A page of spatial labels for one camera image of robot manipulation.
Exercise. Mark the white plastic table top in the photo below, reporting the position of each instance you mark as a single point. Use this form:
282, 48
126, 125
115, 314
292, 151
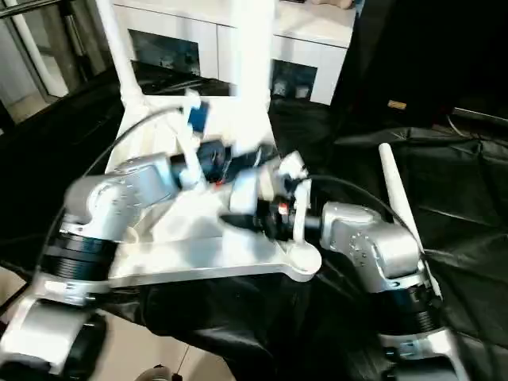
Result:
198, 254

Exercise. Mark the white plastic table leg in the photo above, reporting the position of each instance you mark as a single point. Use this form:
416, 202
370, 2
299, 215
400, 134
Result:
119, 59
393, 178
254, 59

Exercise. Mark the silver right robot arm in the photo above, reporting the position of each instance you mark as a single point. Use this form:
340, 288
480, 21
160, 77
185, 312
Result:
377, 242

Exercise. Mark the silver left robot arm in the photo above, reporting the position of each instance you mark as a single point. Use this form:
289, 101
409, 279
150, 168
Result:
119, 190

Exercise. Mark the white glass-door sideboard cabinet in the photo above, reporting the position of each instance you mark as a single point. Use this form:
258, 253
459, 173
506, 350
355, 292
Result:
178, 28

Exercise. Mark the small tan label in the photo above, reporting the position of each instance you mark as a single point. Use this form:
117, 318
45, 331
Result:
397, 104

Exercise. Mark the black work mat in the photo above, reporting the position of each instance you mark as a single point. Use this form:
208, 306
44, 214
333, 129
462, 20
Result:
456, 178

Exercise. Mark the grey metal rack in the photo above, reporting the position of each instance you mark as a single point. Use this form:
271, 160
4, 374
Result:
39, 51

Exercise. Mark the black backdrop cloth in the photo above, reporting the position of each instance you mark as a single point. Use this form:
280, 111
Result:
436, 51

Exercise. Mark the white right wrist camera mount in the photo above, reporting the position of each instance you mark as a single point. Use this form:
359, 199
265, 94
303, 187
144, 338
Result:
299, 222

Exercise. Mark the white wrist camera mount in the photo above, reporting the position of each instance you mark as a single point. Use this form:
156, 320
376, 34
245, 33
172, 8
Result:
299, 222
190, 158

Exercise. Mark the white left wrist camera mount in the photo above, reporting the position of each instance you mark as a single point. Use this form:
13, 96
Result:
190, 158

